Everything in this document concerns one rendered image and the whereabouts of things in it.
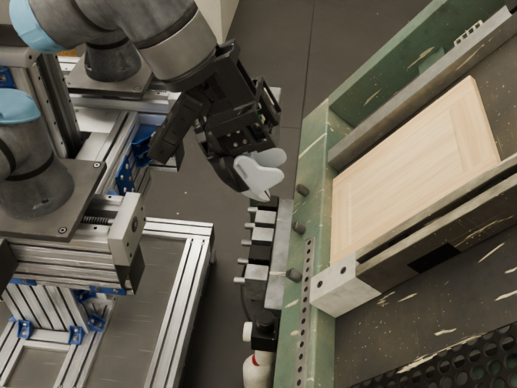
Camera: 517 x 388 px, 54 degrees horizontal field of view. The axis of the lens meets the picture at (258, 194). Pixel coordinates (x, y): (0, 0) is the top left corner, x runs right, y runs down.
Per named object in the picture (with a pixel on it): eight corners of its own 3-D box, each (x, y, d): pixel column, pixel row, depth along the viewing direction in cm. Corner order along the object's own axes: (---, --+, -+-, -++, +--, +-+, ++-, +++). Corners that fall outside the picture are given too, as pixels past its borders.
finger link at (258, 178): (298, 207, 63) (265, 153, 57) (256, 219, 65) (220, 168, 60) (300, 189, 65) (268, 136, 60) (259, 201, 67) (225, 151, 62)
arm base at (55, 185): (-16, 215, 101) (-36, 178, 94) (18, 165, 112) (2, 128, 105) (56, 222, 100) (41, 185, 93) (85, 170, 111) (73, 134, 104)
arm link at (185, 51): (125, 58, 50) (148, 21, 56) (152, 95, 53) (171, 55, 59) (188, 30, 47) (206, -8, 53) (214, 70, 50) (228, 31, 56)
